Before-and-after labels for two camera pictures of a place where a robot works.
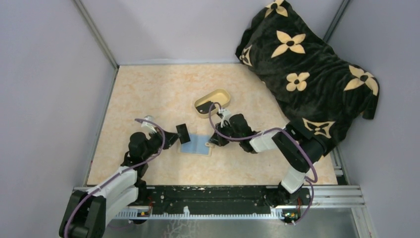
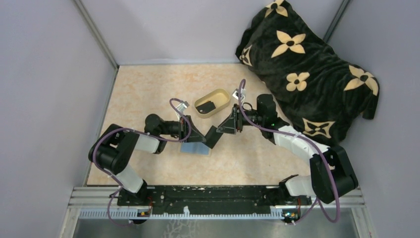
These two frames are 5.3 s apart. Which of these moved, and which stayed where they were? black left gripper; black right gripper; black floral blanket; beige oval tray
Moved: black left gripper; black right gripper
Stayed: beige oval tray; black floral blanket
